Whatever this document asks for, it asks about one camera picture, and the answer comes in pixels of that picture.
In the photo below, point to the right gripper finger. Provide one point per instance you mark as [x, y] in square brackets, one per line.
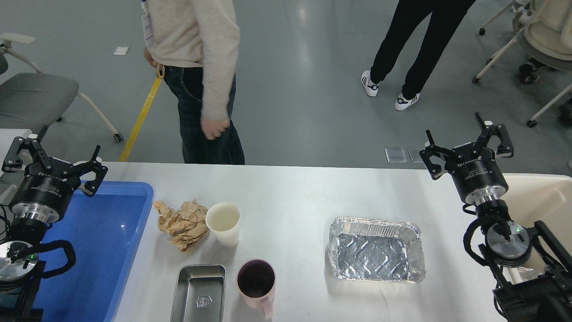
[480, 149]
[453, 159]

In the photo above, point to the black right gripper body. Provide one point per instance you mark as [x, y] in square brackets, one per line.
[477, 180]

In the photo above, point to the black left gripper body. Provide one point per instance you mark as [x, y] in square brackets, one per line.
[44, 198]

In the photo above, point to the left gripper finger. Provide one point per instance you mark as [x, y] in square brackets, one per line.
[95, 166]
[13, 162]

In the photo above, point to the aluminium foil tray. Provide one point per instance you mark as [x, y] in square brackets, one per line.
[376, 250]

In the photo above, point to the stainless steel tray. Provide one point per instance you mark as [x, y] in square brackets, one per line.
[199, 294]

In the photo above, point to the pink ribbed mug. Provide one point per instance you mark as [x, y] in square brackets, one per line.
[256, 282]

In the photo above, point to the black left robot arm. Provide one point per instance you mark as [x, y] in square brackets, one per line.
[26, 260]

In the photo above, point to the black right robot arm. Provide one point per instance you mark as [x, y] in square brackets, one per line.
[494, 239]

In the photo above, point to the floor socket plate right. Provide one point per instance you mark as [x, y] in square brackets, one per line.
[415, 154]

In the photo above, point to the floor socket plate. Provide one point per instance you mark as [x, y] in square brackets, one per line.
[396, 155]
[415, 154]

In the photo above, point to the floor socket plate left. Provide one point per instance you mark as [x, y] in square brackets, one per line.
[396, 155]

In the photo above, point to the blue plastic bin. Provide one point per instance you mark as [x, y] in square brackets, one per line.
[105, 231]

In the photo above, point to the beige plastic bin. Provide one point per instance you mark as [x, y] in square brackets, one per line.
[533, 197]

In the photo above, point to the grey office chair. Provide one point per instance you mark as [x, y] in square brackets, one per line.
[35, 99]

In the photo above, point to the crumpled brown paper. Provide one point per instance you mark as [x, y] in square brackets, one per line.
[185, 226]

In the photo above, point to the white office chair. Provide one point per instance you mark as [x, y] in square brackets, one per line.
[545, 35]

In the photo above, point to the white paper cup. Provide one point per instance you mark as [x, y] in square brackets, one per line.
[223, 220]

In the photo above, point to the person in beige sweater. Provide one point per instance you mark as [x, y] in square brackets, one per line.
[193, 45]

